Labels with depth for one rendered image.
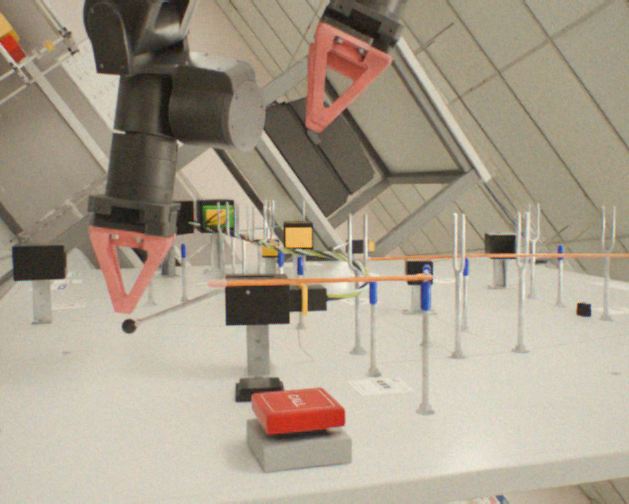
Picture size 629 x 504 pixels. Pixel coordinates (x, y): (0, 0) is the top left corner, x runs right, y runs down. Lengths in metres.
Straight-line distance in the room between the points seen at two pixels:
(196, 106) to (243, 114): 0.04
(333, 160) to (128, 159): 1.18
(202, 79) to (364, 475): 0.32
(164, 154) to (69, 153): 7.66
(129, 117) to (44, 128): 7.75
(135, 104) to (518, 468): 0.40
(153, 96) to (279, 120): 1.13
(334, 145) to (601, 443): 1.34
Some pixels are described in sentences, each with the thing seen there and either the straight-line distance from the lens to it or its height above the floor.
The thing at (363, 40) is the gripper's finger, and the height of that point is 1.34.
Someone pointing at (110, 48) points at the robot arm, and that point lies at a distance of 0.60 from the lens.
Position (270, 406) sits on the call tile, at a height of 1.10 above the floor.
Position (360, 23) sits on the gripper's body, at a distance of 0.64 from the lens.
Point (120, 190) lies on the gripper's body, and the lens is 0.62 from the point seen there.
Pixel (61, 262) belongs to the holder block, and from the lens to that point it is 0.96.
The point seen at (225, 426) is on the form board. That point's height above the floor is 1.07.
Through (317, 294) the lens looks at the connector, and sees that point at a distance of 0.64.
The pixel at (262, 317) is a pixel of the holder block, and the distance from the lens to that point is 0.63.
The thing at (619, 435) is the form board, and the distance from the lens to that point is 0.54.
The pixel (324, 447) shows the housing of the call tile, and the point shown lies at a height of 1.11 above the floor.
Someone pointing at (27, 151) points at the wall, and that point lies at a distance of 8.35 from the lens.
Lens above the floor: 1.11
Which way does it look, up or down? 10 degrees up
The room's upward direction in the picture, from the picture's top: 52 degrees clockwise
